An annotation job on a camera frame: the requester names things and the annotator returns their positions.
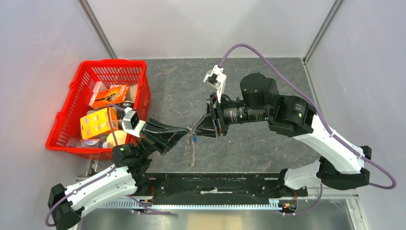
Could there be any yellow round sponge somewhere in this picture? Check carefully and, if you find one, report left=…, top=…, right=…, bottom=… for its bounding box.
left=106, top=130, right=127, bottom=148

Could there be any yellow orange box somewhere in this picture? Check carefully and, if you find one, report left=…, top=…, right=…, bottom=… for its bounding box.
left=79, top=107, right=119, bottom=139

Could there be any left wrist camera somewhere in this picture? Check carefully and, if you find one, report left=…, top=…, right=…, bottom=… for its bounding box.
left=122, top=107, right=145, bottom=138

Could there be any aluminium rail frame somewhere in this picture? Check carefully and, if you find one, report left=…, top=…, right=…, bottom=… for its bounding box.
left=63, top=160, right=362, bottom=230

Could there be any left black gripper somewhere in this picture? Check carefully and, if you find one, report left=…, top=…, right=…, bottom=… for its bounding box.
left=136, top=117, right=191, bottom=159

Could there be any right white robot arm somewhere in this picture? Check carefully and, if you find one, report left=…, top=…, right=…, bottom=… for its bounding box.
left=194, top=73, right=372, bottom=196

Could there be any red plastic basket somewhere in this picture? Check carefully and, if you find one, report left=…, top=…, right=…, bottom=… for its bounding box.
left=45, top=59, right=151, bottom=160

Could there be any clear plastic bottle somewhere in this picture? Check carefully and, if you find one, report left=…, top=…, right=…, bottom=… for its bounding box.
left=66, top=138, right=113, bottom=149

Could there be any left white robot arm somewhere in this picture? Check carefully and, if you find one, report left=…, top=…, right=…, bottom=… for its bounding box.
left=45, top=118, right=190, bottom=230

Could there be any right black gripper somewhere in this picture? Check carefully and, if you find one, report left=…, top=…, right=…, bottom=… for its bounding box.
left=191, top=92, right=271, bottom=139

